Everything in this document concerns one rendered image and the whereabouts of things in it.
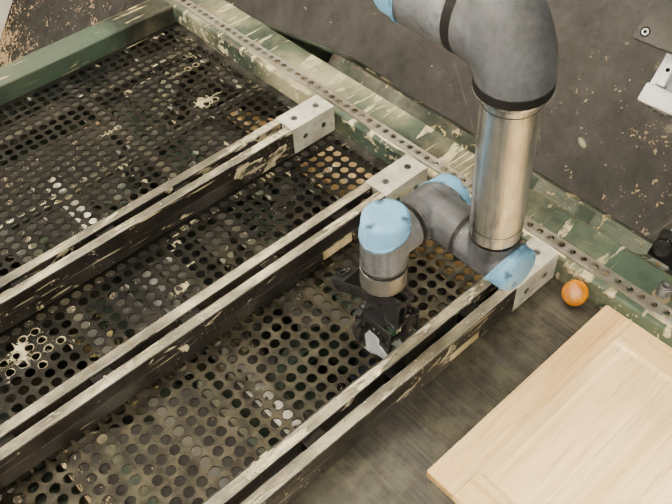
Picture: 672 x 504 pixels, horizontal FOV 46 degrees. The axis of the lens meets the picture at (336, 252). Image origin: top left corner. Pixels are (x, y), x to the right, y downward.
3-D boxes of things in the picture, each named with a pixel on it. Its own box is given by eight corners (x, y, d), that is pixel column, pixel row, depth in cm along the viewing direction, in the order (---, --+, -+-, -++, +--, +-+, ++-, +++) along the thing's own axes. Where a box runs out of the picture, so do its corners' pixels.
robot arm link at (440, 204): (487, 232, 126) (439, 268, 121) (435, 195, 131) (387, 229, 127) (493, 196, 120) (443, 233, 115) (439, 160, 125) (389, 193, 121)
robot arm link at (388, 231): (426, 212, 115) (384, 242, 112) (422, 261, 124) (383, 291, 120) (388, 185, 119) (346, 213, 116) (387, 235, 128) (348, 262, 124)
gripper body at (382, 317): (387, 356, 132) (388, 312, 123) (351, 326, 136) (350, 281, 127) (419, 331, 135) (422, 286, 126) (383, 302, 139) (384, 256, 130)
